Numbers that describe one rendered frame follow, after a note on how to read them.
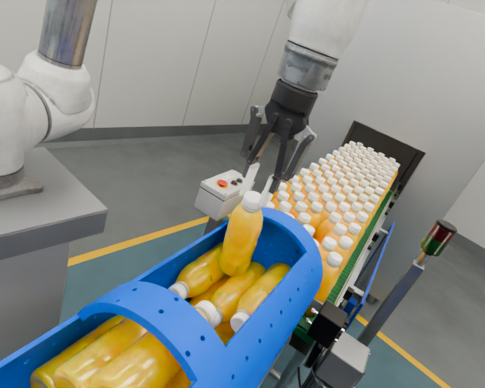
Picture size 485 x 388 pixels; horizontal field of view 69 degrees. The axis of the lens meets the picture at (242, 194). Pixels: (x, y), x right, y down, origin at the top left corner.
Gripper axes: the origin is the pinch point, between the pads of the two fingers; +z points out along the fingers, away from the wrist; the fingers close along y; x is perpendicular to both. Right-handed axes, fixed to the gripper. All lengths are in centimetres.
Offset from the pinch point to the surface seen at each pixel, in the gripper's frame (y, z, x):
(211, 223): -25, 40, 38
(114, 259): -99, 133, 78
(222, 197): -20.1, 23.9, 30.0
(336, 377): 36, 54, 27
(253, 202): 0.9, 2.8, -1.5
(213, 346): 12.2, 11.5, -26.8
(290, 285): 14.8, 13.5, -3.1
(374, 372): 68, 133, 133
